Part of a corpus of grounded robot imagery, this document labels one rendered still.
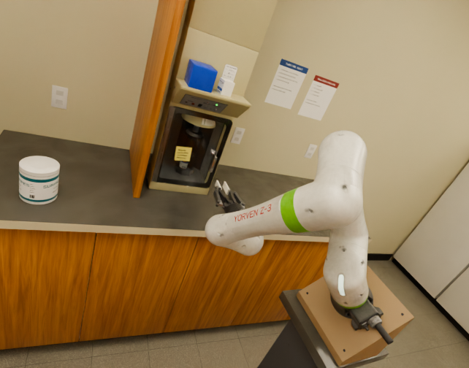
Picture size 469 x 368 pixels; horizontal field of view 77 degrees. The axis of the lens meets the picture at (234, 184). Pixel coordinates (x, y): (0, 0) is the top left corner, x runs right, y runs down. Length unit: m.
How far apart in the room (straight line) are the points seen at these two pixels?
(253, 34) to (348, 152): 0.79
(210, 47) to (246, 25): 0.17
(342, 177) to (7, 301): 1.46
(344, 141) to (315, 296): 0.69
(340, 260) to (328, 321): 0.29
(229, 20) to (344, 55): 1.05
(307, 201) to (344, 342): 0.64
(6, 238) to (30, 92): 0.77
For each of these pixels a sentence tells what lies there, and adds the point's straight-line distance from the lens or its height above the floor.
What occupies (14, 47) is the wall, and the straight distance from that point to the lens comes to 1.81.
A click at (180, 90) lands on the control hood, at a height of 1.49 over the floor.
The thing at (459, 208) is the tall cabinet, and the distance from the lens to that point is 3.78.
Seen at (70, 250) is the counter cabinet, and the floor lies 0.77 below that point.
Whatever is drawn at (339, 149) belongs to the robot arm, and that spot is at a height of 1.61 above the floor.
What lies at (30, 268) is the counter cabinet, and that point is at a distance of 1.52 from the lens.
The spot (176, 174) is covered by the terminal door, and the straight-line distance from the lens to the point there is 1.52.
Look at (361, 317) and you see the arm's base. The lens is 1.17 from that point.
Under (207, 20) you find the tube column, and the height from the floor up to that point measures 1.75.
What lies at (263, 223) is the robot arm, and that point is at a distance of 0.81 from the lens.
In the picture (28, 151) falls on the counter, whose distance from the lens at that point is 1.73.
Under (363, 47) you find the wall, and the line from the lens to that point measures 2.27.
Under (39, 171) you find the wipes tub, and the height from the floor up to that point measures 1.09.
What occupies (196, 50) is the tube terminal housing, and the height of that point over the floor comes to 1.64.
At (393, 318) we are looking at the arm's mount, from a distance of 1.24.
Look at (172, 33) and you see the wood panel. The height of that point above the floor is 1.68.
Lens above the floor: 1.78
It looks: 27 degrees down
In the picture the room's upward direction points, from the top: 22 degrees clockwise
